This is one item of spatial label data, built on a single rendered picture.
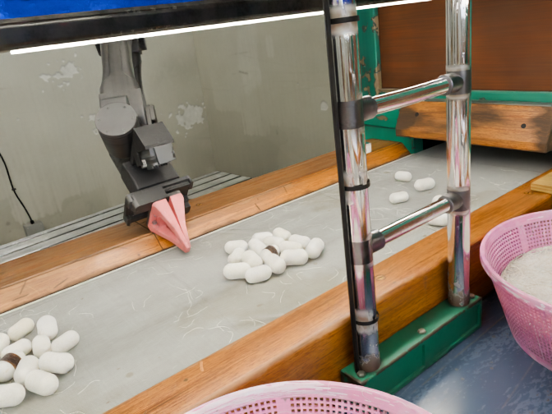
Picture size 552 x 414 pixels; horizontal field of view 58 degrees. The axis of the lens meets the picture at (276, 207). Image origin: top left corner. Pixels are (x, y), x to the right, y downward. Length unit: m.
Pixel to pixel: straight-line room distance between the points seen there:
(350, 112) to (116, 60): 0.57
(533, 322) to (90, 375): 0.43
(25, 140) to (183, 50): 1.00
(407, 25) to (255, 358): 0.79
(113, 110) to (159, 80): 2.17
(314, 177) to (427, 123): 0.24
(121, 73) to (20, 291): 0.37
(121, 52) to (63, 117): 1.79
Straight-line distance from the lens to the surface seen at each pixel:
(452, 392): 0.55
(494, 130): 0.92
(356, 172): 0.41
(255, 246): 0.67
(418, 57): 1.07
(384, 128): 1.14
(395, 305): 0.54
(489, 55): 0.98
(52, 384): 0.52
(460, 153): 0.52
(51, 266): 0.74
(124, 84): 0.85
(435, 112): 0.99
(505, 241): 0.67
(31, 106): 2.63
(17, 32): 0.41
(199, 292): 0.62
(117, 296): 0.66
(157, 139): 0.69
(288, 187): 0.88
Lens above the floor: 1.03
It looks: 20 degrees down
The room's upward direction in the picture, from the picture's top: 8 degrees counter-clockwise
